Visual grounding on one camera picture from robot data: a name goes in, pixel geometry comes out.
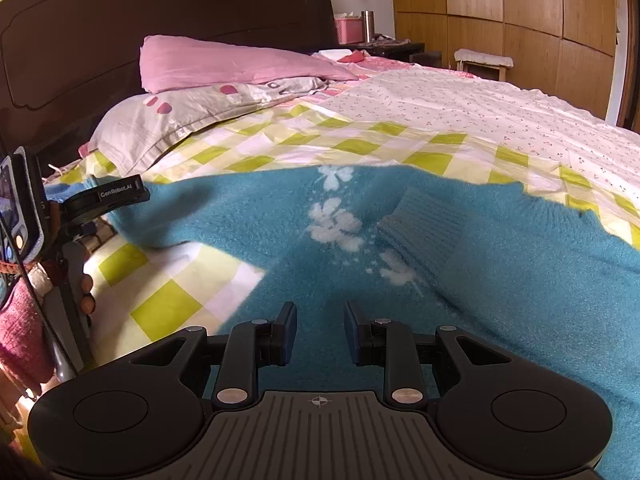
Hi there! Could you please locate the pink striped bed sheet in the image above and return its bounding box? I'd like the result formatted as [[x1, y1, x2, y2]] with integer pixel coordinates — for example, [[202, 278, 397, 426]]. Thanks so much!
[[310, 50, 476, 107]]

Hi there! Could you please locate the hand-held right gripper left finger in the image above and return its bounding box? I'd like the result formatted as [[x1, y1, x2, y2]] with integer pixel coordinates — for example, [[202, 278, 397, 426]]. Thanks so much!
[[129, 301, 299, 410]]

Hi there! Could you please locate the dark wooden nightstand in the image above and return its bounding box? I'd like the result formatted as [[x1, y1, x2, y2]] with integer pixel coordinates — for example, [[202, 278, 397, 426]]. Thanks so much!
[[356, 37, 443, 67]]

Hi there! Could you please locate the wooden door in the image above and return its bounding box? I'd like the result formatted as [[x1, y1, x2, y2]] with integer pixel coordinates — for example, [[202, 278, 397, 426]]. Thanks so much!
[[616, 0, 640, 134]]

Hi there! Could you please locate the person's left hand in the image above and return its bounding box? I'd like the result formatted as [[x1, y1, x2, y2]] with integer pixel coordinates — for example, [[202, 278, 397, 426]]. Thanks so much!
[[79, 272, 97, 317]]

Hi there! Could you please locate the wooden wardrobe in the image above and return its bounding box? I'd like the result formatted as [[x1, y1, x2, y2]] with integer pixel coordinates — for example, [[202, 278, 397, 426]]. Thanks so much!
[[389, 0, 632, 122]]

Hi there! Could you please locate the pink plastic basket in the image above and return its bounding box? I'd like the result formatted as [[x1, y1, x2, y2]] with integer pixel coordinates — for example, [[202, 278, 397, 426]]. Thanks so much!
[[334, 15, 364, 45]]

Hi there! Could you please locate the blue knitted cloth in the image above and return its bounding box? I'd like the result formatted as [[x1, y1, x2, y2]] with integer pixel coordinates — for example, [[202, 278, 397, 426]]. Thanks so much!
[[45, 175, 102, 207]]

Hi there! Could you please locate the teal sweater with white flowers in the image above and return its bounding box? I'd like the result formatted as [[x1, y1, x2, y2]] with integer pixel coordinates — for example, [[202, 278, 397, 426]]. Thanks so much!
[[107, 164, 640, 480]]

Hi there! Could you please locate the grey pillow with pink print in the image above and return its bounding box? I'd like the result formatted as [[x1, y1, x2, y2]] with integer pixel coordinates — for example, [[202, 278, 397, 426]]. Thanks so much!
[[90, 76, 329, 177]]

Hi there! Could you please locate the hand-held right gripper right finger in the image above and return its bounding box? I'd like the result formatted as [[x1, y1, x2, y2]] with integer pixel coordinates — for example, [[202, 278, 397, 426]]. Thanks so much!
[[344, 301, 512, 407]]

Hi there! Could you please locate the white floral quilt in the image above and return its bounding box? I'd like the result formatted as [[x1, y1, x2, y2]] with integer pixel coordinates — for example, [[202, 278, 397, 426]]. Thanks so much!
[[320, 67, 640, 197]]

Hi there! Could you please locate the yellow-green checkered bed sheet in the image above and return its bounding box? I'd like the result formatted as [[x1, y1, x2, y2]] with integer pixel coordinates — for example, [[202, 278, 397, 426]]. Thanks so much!
[[45, 96, 640, 367]]

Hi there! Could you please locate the wooden stool with cushion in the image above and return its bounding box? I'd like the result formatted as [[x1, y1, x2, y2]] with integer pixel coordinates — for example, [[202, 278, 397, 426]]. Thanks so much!
[[454, 49, 515, 81]]

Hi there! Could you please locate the brown checked cloth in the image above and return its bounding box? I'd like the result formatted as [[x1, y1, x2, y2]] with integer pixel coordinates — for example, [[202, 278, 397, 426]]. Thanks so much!
[[82, 215, 122, 262]]

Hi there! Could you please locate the dark wooden headboard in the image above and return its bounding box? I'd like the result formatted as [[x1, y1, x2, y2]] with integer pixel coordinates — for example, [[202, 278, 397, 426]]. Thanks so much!
[[0, 0, 337, 182]]

